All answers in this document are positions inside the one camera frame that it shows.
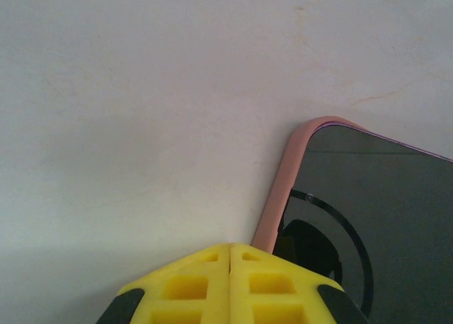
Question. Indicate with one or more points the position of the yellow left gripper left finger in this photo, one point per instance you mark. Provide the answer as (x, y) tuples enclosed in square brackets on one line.
[(184, 288)]

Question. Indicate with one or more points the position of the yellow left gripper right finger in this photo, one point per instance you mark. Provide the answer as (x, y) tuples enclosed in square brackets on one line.
[(276, 292)]

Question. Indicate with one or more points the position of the pink phone case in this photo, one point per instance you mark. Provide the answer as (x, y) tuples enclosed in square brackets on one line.
[(279, 189)]

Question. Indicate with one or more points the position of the phone with purple edge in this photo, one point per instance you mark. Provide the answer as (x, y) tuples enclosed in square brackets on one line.
[(389, 196)]

